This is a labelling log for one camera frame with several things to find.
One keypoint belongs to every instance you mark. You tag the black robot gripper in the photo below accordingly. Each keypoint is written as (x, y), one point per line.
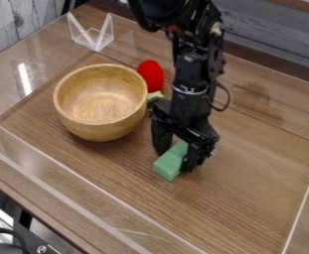
(183, 116)

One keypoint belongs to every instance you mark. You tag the green rectangular block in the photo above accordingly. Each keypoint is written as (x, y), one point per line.
(168, 164)

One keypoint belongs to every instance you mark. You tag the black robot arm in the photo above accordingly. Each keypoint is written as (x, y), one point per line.
(193, 25)

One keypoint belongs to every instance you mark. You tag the brown wooden bowl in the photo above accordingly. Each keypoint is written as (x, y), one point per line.
(101, 100)

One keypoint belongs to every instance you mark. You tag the red plush strawberry toy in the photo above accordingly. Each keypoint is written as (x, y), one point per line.
(153, 74)

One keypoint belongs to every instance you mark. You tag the clear acrylic tray wall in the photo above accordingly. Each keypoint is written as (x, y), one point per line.
(98, 223)

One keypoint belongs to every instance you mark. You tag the black table clamp mount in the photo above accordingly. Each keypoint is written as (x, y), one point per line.
(35, 244)

